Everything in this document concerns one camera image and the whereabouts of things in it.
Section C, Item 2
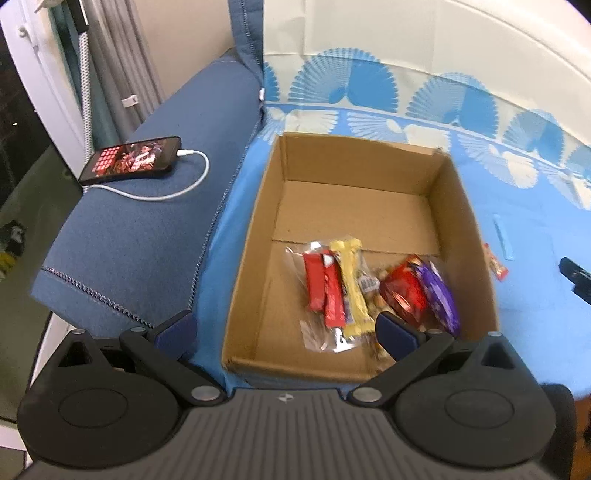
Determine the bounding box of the purple snack packet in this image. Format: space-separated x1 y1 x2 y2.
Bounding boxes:
418 261 461 335

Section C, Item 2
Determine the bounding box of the cardboard box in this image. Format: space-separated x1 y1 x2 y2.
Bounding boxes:
221 131 502 384

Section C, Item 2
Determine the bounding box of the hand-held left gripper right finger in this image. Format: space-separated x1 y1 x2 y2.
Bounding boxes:
346 311 515 407

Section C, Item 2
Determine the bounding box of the black smartphone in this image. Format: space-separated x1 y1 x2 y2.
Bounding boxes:
78 136 182 186

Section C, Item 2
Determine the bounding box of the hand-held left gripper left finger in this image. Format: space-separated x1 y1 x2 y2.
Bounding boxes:
55 309 227 408

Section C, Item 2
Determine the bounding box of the brown chocolate wrapper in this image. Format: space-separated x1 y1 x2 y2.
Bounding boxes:
367 332 397 374

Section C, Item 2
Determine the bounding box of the black and white braided cord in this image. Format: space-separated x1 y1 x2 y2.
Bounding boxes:
69 0 96 153

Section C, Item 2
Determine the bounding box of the black and yellow floor object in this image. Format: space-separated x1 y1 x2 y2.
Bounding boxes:
0 222 27 278

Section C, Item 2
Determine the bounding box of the white charging cable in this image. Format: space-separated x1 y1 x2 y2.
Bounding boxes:
95 148 210 201

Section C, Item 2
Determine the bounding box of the small red and white packet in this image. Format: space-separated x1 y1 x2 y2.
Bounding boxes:
482 242 510 282

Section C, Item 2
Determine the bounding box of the blue fabric sofa armrest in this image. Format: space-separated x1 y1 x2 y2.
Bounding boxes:
30 51 266 329

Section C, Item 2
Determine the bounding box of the red snack bar packet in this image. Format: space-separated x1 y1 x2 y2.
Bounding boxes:
302 251 326 312

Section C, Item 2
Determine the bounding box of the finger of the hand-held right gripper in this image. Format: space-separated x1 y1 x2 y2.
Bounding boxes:
558 257 591 305

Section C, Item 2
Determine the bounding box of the grey curtain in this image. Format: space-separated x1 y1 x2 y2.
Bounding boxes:
85 0 167 136

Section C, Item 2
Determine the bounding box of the clear plastic snack packet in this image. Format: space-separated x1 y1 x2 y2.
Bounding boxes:
284 242 356 354

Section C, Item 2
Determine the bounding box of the yellow snack packet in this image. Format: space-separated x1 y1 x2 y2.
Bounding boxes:
329 237 376 340

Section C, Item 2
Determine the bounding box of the large dark red snack packet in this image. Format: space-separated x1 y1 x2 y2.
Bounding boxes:
379 258 430 326

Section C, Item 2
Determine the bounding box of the brown nut snack packet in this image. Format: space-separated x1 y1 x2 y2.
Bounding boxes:
358 270 385 315

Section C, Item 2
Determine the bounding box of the white window frame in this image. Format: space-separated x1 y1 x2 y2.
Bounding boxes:
0 0 89 182

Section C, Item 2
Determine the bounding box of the red stick snack packet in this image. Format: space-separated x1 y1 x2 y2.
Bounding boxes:
322 251 347 329

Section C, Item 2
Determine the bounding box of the light blue snack packet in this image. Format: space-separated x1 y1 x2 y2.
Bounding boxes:
492 213 515 261

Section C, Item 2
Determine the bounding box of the blue fabric cushion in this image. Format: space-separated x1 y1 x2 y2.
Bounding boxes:
228 0 266 100

